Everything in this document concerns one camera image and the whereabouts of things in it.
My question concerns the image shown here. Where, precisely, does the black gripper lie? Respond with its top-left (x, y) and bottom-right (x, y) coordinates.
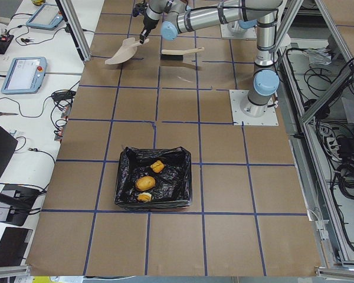
top-left (139, 16), bottom-right (158, 44)

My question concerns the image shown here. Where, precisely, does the white plastic dustpan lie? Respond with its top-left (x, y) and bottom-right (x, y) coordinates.
top-left (104, 37), bottom-right (149, 65)

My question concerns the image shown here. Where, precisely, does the white hand brush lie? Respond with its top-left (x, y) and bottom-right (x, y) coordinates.
top-left (160, 47), bottom-right (205, 61)

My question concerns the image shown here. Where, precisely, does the crusty bread piece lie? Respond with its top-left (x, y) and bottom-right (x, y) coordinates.
top-left (150, 160), bottom-right (165, 173)

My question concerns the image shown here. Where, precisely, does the round brown bread bun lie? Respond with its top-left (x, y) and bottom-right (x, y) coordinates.
top-left (135, 176), bottom-right (156, 192)

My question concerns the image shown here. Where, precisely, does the pale bread piece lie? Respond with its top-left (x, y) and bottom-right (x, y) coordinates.
top-left (137, 192), bottom-right (152, 202)

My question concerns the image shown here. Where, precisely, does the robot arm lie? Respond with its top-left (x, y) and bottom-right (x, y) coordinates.
top-left (132, 1), bottom-right (282, 106)

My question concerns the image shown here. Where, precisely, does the bin with black bag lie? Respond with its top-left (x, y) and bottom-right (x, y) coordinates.
top-left (114, 147), bottom-right (192, 210)

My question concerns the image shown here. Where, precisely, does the far blue teach pendant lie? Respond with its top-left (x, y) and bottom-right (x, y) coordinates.
top-left (26, 4), bottom-right (63, 30)

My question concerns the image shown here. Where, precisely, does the blue teach pendant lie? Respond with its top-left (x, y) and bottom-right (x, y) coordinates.
top-left (26, 4), bottom-right (63, 30)
top-left (1, 57), bottom-right (48, 94)

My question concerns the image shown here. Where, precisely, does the yellow object on desk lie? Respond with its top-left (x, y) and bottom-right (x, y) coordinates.
top-left (31, 0), bottom-right (45, 6)

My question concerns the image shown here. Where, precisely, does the near blue teach pendant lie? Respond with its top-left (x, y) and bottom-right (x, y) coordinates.
top-left (1, 57), bottom-right (48, 94)

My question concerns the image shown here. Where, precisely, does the silver aluminium frame post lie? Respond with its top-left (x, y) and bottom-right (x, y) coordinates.
top-left (55, 0), bottom-right (91, 62)

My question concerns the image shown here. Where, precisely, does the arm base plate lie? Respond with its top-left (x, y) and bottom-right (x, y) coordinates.
top-left (229, 90), bottom-right (278, 126)

